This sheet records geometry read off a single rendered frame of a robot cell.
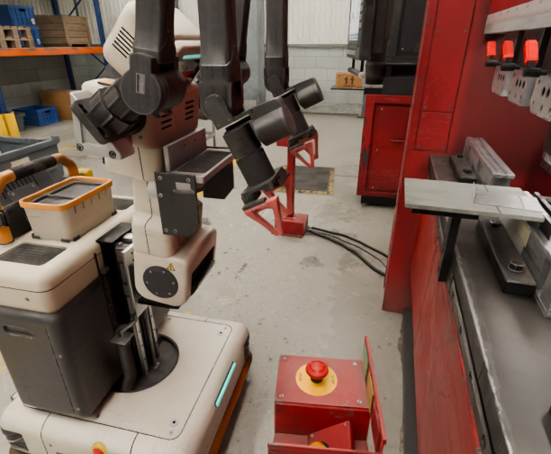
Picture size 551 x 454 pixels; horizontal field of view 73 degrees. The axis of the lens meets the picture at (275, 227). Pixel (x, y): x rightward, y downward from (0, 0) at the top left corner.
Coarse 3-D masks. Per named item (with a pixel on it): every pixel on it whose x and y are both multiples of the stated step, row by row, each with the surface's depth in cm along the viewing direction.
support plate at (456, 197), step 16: (416, 192) 87; (432, 192) 87; (448, 192) 87; (464, 192) 87; (496, 192) 87; (512, 192) 87; (416, 208) 81; (432, 208) 80; (448, 208) 79; (464, 208) 78; (480, 208) 78; (496, 208) 78
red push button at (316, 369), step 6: (312, 360) 66; (318, 360) 66; (306, 366) 65; (312, 366) 65; (318, 366) 65; (324, 366) 65; (306, 372) 64; (312, 372) 64; (318, 372) 64; (324, 372) 64; (312, 378) 65; (318, 378) 63
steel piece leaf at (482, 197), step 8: (472, 192) 86; (480, 192) 86; (488, 192) 86; (480, 200) 82; (488, 200) 82; (496, 200) 82; (504, 200) 82; (512, 200) 82; (512, 208) 78; (520, 208) 78
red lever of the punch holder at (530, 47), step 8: (528, 40) 79; (536, 40) 79; (528, 48) 78; (536, 48) 78; (528, 56) 77; (536, 56) 77; (528, 64) 77; (536, 64) 77; (528, 72) 76; (536, 72) 75; (544, 72) 75
